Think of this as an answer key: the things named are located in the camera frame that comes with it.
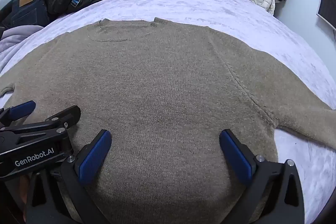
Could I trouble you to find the wall monitor screen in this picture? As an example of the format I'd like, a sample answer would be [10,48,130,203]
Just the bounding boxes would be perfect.
[317,0,336,30]

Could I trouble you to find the brown knit sweater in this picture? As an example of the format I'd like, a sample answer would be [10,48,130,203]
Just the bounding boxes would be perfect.
[1,18,335,223]

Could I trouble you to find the dark blue jeans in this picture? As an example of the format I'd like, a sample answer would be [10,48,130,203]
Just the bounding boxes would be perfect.
[1,0,50,30]

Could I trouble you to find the white fleece bed blanket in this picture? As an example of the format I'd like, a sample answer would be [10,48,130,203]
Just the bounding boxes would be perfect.
[1,0,335,223]

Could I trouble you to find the lavender folded blanket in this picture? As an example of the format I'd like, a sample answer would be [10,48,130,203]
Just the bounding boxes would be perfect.
[1,25,43,71]

